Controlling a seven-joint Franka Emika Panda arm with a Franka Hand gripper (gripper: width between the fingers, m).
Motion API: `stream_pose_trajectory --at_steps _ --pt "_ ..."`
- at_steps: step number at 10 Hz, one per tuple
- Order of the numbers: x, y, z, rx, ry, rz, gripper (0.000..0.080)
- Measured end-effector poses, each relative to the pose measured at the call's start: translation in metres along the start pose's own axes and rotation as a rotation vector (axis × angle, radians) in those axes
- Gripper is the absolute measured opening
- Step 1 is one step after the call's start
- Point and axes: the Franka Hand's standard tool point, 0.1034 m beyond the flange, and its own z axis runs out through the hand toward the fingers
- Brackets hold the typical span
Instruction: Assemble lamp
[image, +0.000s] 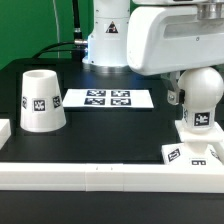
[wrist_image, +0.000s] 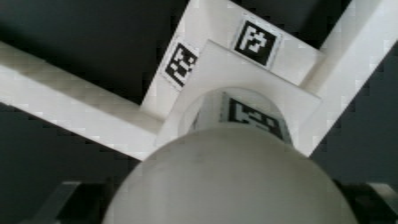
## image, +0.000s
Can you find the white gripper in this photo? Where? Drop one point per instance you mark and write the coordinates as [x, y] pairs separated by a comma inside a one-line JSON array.
[[167, 39]]

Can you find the white lamp bulb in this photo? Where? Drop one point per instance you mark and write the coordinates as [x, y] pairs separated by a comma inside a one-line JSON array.
[[204, 88]]

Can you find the white lamp base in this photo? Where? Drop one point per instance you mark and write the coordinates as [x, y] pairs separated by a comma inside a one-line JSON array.
[[195, 149]]

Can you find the white lamp shade cone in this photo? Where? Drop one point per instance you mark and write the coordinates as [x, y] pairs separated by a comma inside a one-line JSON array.
[[41, 102]]

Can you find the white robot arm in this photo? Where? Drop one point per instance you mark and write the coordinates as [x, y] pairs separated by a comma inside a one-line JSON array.
[[107, 44]]

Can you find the white marker card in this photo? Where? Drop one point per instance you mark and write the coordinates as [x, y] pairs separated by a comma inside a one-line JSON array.
[[108, 98]]

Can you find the black pole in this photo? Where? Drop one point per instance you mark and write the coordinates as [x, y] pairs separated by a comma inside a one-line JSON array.
[[76, 20]]

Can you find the white fence front wall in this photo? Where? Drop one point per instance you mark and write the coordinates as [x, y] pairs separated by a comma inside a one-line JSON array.
[[110, 177]]

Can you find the white fence wall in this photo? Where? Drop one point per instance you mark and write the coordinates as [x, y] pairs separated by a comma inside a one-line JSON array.
[[5, 131], [110, 177]]

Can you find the white fence left wall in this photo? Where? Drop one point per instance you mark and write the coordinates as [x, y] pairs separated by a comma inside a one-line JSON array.
[[5, 131]]

